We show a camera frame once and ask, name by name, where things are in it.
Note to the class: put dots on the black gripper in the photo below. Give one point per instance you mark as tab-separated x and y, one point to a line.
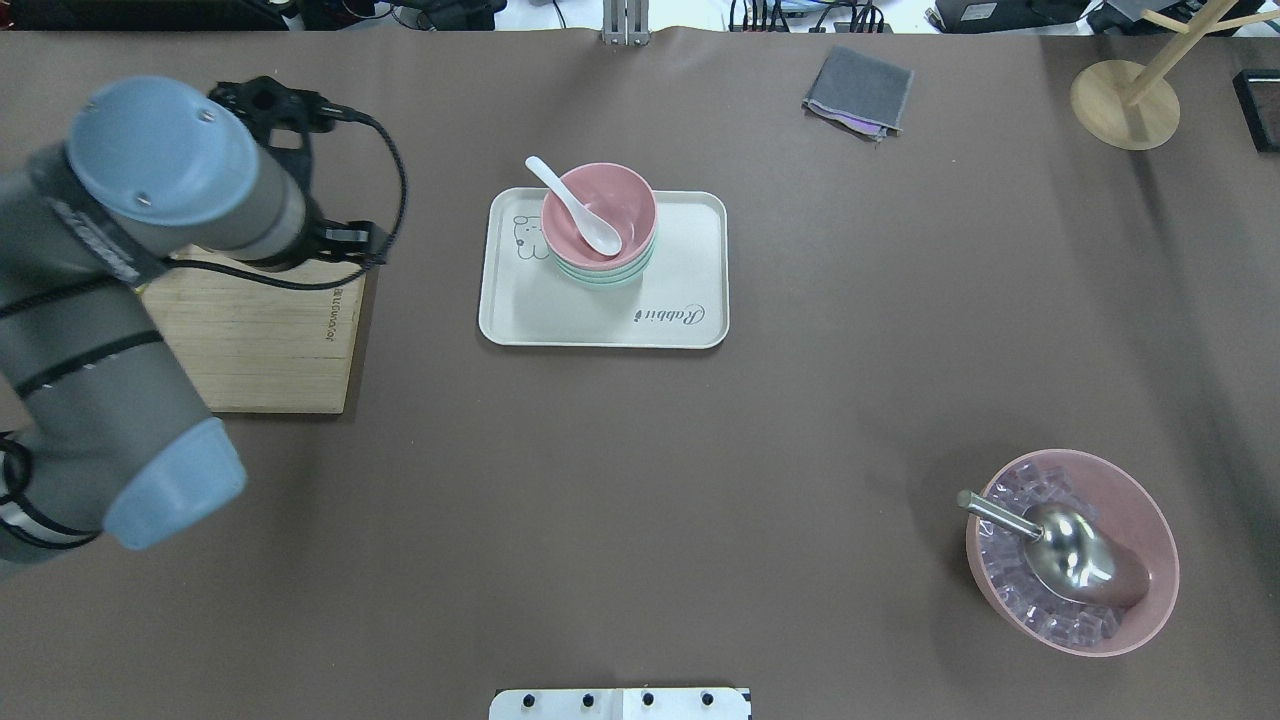
312	232

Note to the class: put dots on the white ceramic spoon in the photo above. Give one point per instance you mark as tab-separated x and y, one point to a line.
599	235

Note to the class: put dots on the small pink bowl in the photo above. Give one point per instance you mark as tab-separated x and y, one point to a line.
619	196

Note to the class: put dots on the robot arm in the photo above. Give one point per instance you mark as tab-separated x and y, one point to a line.
153	176

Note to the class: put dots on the green bowl stack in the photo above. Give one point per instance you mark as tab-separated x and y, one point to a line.
607	279

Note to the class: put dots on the grey purple cloth stack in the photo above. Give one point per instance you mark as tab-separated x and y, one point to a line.
860	92

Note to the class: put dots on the large pink ice bowl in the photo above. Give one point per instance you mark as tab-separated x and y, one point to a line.
1114	502

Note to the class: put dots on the bamboo cutting board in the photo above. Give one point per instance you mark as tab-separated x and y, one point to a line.
251	348

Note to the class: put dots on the cream rabbit tray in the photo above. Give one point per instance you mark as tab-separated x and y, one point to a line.
681	300

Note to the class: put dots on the metal ice scoop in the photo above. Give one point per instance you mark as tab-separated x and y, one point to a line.
1069	556

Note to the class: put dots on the wooden cup tree stand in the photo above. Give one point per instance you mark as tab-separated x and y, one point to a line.
1131	106

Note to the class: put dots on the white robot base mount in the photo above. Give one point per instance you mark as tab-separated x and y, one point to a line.
623	703

